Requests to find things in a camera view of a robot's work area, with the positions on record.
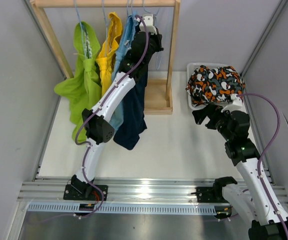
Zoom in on orange camouflage patterned shorts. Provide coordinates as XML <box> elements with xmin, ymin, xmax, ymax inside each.
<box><xmin>185</xmin><ymin>64</ymin><xmax>246</xmax><ymax>106</ymax></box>

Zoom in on light blue shorts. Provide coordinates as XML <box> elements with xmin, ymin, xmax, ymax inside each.
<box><xmin>109</xmin><ymin>12</ymin><xmax>137</xmax><ymax>131</ymax></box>

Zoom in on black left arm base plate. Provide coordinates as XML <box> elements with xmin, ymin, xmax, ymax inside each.
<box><xmin>63</xmin><ymin>184</ymin><xmax>109</xmax><ymax>201</ymax></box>

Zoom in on white plastic basket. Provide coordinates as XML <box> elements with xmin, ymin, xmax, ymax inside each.
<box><xmin>186</xmin><ymin>62</ymin><xmax>244</xmax><ymax>111</ymax></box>

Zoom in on blue hanger of camouflage shorts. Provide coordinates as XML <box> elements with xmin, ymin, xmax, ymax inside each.
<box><xmin>142</xmin><ymin>0</ymin><xmax>163</xmax><ymax>70</ymax></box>

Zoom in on yellow shorts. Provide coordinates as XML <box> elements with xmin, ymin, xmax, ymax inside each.
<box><xmin>96</xmin><ymin>12</ymin><xmax>123</xmax><ymax>96</ymax></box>

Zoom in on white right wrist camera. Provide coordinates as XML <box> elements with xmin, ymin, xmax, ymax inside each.
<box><xmin>221</xmin><ymin>94</ymin><xmax>243</xmax><ymax>113</ymax></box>

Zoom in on navy blue shorts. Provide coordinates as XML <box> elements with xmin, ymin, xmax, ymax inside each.
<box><xmin>114</xmin><ymin>73</ymin><xmax>148</xmax><ymax>151</ymax></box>

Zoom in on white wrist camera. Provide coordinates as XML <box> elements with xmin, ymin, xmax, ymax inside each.
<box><xmin>221</xmin><ymin>94</ymin><xmax>243</xmax><ymax>113</ymax></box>
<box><xmin>139</xmin><ymin>13</ymin><xmax>157</xmax><ymax>35</ymax></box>

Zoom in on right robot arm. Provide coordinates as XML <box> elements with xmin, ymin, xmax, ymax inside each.
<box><xmin>192</xmin><ymin>104</ymin><xmax>288</xmax><ymax>240</ymax></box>

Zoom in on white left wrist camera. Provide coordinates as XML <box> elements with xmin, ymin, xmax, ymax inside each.
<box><xmin>139</xmin><ymin>13</ymin><xmax>157</xmax><ymax>35</ymax></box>

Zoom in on blue hanger of yellow shorts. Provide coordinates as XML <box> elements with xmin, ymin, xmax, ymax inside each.
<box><xmin>101</xmin><ymin>0</ymin><xmax>110</xmax><ymax>48</ymax></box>

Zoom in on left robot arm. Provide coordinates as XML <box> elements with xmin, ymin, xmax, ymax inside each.
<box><xmin>64</xmin><ymin>31</ymin><xmax>163</xmax><ymax>200</ymax></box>

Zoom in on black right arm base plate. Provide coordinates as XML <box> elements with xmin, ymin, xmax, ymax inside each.
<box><xmin>190</xmin><ymin>186</ymin><xmax>226</xmax><ymax>203</ymax></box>

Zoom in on slotted cable duct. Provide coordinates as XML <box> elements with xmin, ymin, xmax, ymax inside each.
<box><xmin>27</xmin><ymin>202</ymin><xmax>230</xmax><ymax>216</ymax></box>

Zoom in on lime green shorts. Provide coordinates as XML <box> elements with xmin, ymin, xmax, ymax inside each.
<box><xmin>54</xmin><ymin>21</ymin><xmax>102</xmax><ymax>143</ymax></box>

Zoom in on blue hanger of green shorts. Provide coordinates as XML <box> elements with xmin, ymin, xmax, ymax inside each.
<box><xmin>74</xmin><ymin>0</ymin><xmax>88</xmax><ymax>59</ymax></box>

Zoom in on wooden clothes rack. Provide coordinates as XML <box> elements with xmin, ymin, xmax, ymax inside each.
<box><xmin>30</xmin><ymin>0</ymin><xmax>181</xmax><ymax>115</ymax></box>

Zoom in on blue hanger of navy shorts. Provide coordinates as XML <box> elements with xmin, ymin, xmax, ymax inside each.
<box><xmin>131</xmin><ymin>0</ymin><xmax>137</xmax><ymax>16</ymax></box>

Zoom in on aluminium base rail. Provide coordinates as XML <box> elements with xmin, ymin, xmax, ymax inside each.
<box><xmin>17</xmin><ymin>177</ymin><xmax>288</xmax><ymax>202</ymax></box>

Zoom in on blue hanger of light shorts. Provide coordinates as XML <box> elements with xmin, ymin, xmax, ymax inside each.
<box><xmin>126</xmin><ymin>0</ymin><xmax>134</xmax><ymax>18</ymax></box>

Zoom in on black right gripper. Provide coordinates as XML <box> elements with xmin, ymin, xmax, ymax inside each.
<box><xmin>192</xmin><ymin>102</ymin><xmax>233</xmax><ymax>142</ymax></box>

